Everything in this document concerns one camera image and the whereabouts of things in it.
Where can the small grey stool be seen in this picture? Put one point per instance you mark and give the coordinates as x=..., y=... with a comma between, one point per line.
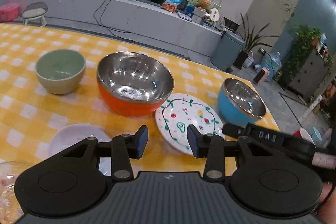
x=35, y=11

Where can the blue water jug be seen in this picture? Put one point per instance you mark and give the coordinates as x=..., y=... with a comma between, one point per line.
x=272, y=62

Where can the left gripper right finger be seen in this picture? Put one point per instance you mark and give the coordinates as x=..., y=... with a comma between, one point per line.
x=210, y=147

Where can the white fruit pattern plate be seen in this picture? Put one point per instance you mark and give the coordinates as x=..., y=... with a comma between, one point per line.
x=181, y=110

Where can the pink space heater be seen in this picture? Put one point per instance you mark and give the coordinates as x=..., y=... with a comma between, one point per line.
x=261, y=76

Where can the grey tv cabinet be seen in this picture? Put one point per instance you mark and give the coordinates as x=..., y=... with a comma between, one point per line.
x=132, y=21

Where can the tall potted green plant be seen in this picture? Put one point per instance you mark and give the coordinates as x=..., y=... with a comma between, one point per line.
x=252, y=38

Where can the red mug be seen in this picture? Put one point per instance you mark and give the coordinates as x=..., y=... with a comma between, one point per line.
x=303, y=134

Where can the orange steel bowl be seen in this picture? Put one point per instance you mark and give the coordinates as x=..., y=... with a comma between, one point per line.
x=133, y=84

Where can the clear glass sticker plate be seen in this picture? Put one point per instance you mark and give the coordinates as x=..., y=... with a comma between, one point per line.
x=10, y=210

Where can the small white plastic plate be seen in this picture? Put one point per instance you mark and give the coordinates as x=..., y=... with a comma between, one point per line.
x=74, y=133

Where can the white round fan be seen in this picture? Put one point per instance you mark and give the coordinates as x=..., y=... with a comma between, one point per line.
x=214, y=15

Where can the pink plastic basket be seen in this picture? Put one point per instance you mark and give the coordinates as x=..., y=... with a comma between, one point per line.
x=9, y=12

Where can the grey pedal trash bin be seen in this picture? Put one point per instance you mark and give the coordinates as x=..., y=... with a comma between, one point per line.
x=227, y=50

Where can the blue steel bowl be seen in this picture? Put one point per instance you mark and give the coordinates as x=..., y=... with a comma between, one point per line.
x=239, y=104

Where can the grey drawer cabinet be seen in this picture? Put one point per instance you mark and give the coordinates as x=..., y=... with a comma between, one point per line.
x=309, y=77

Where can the brown teddy bear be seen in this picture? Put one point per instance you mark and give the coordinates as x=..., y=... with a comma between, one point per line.
x=203, y=5

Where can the blue snack bag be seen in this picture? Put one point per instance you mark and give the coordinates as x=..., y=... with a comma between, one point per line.
x=171, y=5

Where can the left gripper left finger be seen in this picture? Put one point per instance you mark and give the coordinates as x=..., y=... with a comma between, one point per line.
x=126, y=147

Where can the green ceramic bowl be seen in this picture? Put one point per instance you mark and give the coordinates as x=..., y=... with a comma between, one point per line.
x=60, y=71

